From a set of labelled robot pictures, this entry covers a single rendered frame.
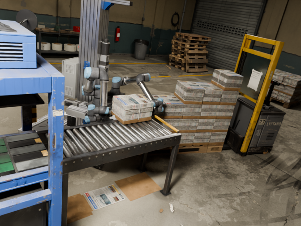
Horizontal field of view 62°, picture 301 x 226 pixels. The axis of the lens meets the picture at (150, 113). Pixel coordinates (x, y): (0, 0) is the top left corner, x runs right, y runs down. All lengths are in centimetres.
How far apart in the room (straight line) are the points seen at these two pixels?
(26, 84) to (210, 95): 273
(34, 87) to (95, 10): 176
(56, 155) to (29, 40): 74
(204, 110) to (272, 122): 122
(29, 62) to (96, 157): 96
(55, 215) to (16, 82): 106
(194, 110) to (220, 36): 797
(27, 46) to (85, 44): 162
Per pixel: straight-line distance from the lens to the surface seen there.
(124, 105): 264
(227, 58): 1111
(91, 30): 317
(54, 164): 183
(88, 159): 218
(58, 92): 160
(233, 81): 387
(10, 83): 152
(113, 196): 299
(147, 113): 285
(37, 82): 155
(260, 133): 444
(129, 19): 1062
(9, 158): 219
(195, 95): 361
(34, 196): 197
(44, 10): 932
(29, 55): 168
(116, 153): 230
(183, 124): 371
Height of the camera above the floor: 199
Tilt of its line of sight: 22 degrees down
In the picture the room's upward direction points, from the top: 10 degrees clockwise
